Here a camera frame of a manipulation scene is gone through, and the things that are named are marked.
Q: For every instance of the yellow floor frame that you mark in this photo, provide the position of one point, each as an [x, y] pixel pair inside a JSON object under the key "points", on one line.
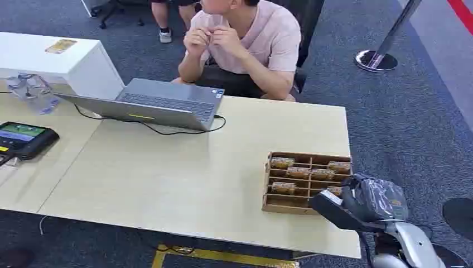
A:
{"points": [[221, 256]]}

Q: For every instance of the black round foot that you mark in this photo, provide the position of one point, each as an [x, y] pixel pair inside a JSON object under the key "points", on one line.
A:
{"points": [[460, 218]]}

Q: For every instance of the chrome stanchion post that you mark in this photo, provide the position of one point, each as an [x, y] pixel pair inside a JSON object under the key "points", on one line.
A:
{"points": [[380, 55]]}

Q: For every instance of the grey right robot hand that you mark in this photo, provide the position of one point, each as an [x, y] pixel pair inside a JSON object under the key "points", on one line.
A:
{"points": [[373, 199]]}

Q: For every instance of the printed card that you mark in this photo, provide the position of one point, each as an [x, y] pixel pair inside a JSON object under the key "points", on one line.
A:
{"points": [[298, 172], [335, 191], [283, 188], [282, 162], [323, 174], [339, 167]]}

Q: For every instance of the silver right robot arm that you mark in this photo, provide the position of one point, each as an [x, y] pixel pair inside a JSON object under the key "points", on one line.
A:
{"points": [[414, 244]]}

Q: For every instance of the black office chair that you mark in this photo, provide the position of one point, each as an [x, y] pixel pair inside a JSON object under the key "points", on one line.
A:
{"points": [[310, 22], [111, 13]]}

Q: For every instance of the yellow card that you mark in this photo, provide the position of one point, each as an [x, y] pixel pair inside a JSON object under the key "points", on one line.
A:
{"points": [[61, 46]]}

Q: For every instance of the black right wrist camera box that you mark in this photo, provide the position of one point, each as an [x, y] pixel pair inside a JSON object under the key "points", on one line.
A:
{"points": [[332, 214]]}

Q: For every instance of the person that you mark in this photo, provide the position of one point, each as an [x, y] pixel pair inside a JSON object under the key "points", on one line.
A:
{"points": [[164, 22], [258, 40]]}

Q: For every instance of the wooden card box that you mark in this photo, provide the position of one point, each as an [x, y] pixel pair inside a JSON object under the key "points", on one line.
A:
{"points": [[288, 203]]}

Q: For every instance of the white cabinet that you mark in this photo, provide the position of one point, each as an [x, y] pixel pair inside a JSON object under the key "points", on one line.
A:
{"points": [[81, 63]]}

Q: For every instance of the clear plastic bottle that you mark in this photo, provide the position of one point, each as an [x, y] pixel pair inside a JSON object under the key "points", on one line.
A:
{"points": [[33, 92]]}

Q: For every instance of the grey laptop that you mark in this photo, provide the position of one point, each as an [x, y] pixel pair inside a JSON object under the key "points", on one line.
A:
{"points": [[166, 103]]}

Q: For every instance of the black tablet device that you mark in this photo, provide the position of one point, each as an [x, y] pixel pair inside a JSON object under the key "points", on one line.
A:
{"points": [[26, 138]]}

